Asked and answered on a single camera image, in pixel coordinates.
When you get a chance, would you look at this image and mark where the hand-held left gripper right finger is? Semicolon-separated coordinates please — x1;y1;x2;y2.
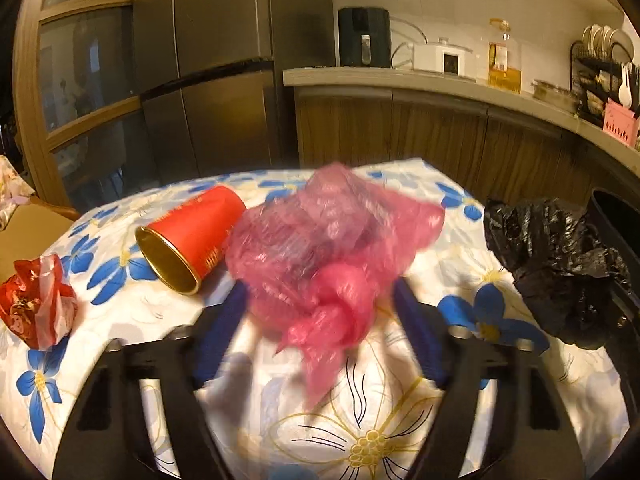
392;277;588;480

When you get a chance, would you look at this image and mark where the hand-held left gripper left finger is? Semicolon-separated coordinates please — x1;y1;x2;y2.
52;280;248;480

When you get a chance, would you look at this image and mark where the pink plastic bag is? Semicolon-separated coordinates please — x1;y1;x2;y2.
225;162;446;408

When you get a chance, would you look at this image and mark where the black trash bin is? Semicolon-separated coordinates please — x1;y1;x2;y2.
586;187;640;321

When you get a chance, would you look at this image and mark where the red cylindrical can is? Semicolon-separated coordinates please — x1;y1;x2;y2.
135;185;247;296

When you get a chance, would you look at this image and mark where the blue floral tablecloth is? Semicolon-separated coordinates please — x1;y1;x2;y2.
0;157;631;480

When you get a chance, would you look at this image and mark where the black plastic bag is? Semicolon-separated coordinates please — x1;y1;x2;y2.
483;197;633;351

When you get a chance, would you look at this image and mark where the red printed crumpled bag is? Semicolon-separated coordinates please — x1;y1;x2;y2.
0;254;78;351

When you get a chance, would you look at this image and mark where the kitchen counter with wooden cabinets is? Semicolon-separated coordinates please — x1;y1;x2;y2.
282;66;640;211

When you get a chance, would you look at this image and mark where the tan chair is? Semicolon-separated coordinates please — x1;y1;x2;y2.
0;195;81;281

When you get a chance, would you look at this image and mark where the dark steel refrigerator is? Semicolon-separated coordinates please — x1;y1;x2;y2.
131;0;336;181

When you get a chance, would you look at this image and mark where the red floral cloth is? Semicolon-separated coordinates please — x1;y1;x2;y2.
0;155;36;231

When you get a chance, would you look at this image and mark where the glass food container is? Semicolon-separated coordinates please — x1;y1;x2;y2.
531;78;581;113

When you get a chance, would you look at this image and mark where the white rice cooker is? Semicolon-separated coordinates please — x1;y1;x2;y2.
412;36;475;78

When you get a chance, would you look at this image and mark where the cooking oil bottle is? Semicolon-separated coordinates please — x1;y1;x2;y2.
487;19;523;93

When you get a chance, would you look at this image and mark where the pink box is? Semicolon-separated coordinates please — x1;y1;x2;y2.
602;99;640;147

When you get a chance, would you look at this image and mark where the black dish rack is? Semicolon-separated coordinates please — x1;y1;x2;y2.
570;24;640;126

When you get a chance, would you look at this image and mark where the wooden glass door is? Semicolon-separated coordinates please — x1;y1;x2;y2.
12;0;151;208

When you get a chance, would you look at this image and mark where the black air fryer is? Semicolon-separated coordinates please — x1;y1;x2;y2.
337;6;392;68

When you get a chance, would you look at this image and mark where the white spoon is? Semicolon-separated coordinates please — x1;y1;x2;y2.
618;62;633;108

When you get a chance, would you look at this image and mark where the white power cable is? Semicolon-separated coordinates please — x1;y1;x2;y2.
390;16;428;68

